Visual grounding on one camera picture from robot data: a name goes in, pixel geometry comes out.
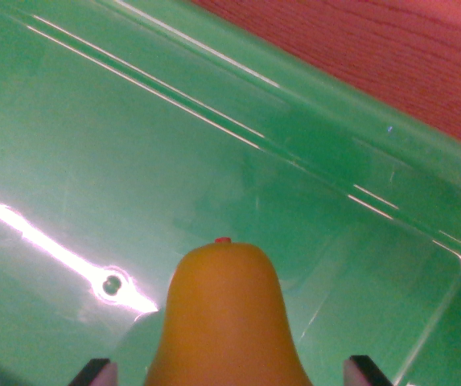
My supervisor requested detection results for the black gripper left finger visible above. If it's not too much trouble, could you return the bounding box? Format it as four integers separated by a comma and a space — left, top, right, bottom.
67, 357, 118, 386

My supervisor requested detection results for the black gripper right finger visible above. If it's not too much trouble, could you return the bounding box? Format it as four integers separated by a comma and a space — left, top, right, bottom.
343, 354, 394, 386

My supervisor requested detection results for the yellow-green toy pear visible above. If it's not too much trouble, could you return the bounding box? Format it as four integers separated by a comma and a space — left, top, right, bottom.
142, 236, 315, 386

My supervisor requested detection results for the green plastic bin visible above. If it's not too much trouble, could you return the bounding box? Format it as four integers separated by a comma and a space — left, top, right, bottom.
0, 0, 461, 386

